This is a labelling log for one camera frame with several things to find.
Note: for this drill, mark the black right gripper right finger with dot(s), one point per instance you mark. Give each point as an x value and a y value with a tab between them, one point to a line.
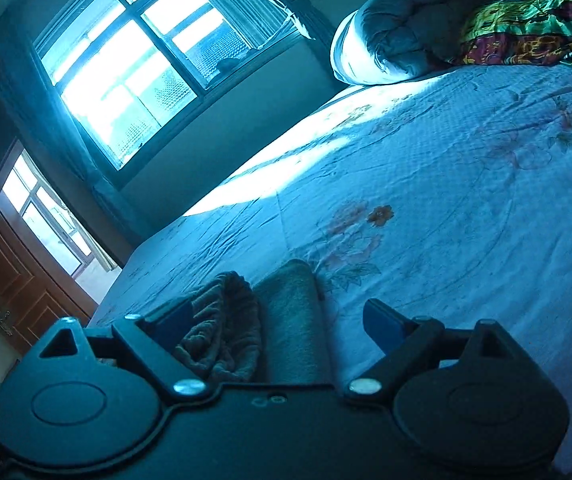
410	355

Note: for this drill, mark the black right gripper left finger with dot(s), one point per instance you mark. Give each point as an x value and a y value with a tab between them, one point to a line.
147	342

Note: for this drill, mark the grey-green fleece pants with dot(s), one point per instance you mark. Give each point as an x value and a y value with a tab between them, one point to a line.
228	330

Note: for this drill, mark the brown wooden door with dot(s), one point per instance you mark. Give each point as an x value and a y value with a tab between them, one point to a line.
34	290

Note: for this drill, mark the floral blue bed sheet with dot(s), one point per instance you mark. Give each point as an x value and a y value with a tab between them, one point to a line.
449	196

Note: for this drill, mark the far room window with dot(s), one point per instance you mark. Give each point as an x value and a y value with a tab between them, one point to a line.
51	221

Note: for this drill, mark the blue left curtain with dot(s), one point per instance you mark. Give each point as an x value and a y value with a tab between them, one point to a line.
41	116

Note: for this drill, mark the blue curtain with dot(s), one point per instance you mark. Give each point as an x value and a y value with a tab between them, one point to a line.
261	21
41	116

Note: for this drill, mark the large sliding glass window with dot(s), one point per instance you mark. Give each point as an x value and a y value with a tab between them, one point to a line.
132	71

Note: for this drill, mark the rolled grey white quilt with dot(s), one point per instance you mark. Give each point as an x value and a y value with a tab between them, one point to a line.
389	41

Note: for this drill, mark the colourful floral satin blanket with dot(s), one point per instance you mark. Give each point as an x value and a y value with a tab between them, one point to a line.
519	32

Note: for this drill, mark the blue right curtain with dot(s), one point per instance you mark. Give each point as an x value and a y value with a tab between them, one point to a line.
261	21

